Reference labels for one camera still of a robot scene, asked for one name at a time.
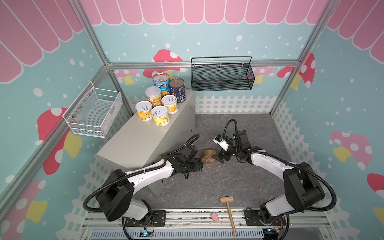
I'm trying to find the red lid tin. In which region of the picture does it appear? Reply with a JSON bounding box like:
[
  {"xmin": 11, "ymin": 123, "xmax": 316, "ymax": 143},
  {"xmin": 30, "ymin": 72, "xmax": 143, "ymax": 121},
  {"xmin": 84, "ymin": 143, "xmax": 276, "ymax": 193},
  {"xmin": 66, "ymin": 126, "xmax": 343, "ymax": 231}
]
[{"xmin": 201, "ymin": 150, "xmax": 217, "ymax": 164}]

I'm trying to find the grey metal cabinet counter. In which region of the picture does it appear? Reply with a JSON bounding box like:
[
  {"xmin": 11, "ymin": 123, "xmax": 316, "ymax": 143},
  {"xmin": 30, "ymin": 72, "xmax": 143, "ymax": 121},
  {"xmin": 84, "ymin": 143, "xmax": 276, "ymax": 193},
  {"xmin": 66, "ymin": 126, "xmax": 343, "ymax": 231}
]
[{"xmin": 95, "ymin": 89, "xmax": 196, "ymax": 198}]

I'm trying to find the white lid small can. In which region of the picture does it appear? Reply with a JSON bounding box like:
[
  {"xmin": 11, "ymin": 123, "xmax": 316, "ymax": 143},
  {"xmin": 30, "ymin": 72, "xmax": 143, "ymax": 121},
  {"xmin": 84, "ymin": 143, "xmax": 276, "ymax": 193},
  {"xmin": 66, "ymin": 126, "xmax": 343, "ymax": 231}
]
[{"xmin": 162, "ymin": 95, "xmax": 179, "ymax": 114}]

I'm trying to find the yellow can silver lid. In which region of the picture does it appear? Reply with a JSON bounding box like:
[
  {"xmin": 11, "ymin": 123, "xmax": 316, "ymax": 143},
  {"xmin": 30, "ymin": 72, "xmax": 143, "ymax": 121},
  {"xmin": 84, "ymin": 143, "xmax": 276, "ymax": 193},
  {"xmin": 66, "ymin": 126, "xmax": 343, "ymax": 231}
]
[{"xmin": 135, "ymin": 101, "xmax": 152, "ymax": 121}]

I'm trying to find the dark chopped tomatoes can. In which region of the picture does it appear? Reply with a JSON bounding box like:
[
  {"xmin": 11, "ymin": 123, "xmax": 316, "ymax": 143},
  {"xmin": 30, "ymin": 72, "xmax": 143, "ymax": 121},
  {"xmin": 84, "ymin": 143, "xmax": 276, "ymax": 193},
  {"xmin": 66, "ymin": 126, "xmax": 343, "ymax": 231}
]
[{"xmin": 170, "ymin": 78, "xmax": 186, "ymax": 103}]

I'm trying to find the green yellow white lid can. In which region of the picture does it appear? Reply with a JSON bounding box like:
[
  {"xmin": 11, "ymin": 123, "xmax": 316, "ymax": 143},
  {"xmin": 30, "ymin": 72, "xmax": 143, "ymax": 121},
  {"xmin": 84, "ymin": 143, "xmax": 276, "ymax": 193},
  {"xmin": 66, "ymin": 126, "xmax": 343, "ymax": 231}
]
[{"xmin": 145, "ymin": 86, "xmax": 162, "ymax": 107}]

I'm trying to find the blue chicken noodle soup can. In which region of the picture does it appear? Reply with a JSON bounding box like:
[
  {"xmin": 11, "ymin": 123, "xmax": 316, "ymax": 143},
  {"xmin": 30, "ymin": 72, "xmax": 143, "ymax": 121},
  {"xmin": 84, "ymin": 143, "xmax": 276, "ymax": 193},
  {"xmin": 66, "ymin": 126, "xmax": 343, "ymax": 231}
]
[{"xmin": 153, "ymin": 72, "xmax": 172, "ymax": 97}]

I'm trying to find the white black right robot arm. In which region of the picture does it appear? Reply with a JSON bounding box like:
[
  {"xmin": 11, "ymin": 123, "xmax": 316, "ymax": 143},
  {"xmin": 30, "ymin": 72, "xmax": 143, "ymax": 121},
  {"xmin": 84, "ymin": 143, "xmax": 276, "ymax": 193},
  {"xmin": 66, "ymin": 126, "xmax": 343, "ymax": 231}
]
[{"xmin": 214, "ymin": 119, "xmax": 337, "ymax": 225}]

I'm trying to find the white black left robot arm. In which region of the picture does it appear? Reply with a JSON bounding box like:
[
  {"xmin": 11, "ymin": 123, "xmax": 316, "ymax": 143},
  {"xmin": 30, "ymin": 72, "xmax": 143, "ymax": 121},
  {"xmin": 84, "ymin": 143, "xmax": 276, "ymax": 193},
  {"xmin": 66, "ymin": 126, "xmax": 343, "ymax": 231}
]
[{"xmin": 83, "ymin": 134, "xmax": 204, "ymax": 226}]

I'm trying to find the wooden mallet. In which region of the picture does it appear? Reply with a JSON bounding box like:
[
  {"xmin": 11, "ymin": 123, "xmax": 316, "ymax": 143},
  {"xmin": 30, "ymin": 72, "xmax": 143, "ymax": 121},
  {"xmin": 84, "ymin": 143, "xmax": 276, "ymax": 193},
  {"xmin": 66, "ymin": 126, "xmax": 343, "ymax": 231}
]
[{"xmin": 220, "ymin": 196, "xmax": 238, "ymax": 238}]

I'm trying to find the pink eraser blob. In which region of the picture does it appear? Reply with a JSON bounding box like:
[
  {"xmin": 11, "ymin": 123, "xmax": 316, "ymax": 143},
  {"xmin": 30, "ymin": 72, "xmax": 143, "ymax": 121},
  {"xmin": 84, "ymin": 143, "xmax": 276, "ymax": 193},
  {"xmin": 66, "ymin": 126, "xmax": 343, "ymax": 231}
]
[{"xmin": 211, "ymin": 212, "xmax": 220, "ymax": 223}]

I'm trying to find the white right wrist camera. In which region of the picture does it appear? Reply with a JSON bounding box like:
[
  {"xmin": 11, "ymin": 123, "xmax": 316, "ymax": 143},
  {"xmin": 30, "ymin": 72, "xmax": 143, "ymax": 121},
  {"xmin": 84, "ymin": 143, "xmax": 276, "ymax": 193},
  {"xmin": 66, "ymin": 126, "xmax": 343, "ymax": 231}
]
[{"xmin": 213, "ymin": 134, "xmax": 233, "ymax": 151}]

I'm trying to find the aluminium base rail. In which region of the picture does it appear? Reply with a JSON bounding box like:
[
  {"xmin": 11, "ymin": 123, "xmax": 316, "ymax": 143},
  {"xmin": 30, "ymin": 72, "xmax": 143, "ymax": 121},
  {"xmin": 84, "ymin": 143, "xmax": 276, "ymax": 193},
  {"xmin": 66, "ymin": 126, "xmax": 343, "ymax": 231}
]
[{"xmin": 88, "ymin": 208, "xmax": 336, "ymax": 240}]

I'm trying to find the black wire mesh basket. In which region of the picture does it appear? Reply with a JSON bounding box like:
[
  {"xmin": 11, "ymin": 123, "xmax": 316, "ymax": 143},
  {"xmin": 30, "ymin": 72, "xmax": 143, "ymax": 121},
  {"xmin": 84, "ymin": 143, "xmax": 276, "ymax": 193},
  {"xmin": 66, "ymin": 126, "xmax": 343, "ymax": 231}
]
[{"xmin": 191, "ymin": 56, "xmax": 256, "ymax": 92}]

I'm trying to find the white wire mesh basket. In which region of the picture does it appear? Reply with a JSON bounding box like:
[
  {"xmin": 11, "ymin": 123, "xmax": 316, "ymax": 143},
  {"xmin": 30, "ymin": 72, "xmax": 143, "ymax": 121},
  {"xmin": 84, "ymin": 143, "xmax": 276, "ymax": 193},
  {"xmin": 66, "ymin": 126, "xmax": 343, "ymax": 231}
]
[{"xmin": 63, "ymin": 82, "xmax": 123, "ymax": 138}]

